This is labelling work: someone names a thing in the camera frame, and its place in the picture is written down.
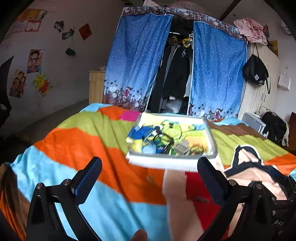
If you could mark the small black wall pouch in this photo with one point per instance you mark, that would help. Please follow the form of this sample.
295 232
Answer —
70 51

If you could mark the yellow cartoon wall drawing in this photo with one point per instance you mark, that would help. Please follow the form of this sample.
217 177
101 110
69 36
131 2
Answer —
41 83

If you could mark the blue dotted right curtain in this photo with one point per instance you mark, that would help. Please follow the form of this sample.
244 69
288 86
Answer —
217 82

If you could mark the blue dotted left curtain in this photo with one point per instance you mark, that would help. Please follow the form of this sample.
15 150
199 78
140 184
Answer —
134 60

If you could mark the anime wall poster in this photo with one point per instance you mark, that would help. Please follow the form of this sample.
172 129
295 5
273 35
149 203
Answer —
34 61

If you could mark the wall photo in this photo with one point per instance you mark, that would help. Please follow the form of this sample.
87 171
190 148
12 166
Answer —
68 35
59 25

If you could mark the small wooden cabinet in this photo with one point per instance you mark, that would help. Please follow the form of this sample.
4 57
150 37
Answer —
96 86

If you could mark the certificates on wall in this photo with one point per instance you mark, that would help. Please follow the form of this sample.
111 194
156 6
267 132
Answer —
29 21

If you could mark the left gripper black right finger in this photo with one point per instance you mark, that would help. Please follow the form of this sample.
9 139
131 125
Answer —
254 220

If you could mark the family cartoon wall drawing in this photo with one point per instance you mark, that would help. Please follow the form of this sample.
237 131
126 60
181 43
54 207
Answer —
18 84

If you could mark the black hanging bag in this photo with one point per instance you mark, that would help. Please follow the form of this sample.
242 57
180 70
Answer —
255 70

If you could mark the white paper gift bag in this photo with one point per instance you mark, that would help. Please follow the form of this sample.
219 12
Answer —
284 81

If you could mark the blue dotted curtain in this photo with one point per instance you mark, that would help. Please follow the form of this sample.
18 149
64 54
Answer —
134 60
217 82

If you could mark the beige wardrobe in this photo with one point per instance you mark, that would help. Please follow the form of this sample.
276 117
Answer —
260 90

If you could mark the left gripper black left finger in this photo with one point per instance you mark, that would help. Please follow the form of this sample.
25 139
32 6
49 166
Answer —
44 222

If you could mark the dark hanging clothes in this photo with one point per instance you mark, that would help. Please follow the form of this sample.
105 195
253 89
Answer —
170 93

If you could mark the black clothes pile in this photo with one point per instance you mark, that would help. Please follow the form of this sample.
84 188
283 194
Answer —
276 128

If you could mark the wall photo right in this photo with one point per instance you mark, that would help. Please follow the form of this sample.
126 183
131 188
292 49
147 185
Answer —
68 35

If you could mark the white flat box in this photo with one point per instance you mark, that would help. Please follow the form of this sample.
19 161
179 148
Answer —
164 162

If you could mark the pink clothes on wardrobe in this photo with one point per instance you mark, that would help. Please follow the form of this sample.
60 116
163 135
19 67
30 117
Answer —
252 30

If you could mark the blue grey wristwatch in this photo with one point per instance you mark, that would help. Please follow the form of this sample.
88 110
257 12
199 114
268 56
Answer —
148 144

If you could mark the white bedside box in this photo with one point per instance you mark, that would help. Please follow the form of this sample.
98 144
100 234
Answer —
254 122

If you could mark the wall photo left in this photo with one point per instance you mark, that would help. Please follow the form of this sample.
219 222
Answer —
59 25

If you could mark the red diamond wall paper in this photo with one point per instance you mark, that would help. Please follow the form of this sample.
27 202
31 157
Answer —
85 31

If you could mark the grey tray with frog drawing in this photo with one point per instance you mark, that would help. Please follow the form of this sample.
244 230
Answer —
173 128

